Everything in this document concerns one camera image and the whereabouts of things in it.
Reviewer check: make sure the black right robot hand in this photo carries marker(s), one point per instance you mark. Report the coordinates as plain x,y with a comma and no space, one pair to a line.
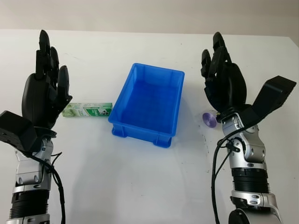
230,86

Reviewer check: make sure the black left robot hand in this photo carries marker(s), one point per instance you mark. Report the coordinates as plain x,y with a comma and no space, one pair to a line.
37,98

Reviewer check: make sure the green toothpaste box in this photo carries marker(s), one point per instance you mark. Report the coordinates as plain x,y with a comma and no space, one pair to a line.
91,110

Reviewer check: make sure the blue plastic tray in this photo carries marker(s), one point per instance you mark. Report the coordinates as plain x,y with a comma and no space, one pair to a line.
149,98

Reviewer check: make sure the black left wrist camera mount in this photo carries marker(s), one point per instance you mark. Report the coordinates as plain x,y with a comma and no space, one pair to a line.
16,130

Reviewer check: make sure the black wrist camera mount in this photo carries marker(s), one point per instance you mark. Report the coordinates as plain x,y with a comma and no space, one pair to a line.
275,93
16,130

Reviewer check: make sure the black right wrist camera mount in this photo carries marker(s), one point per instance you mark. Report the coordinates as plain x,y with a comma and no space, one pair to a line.
275,93

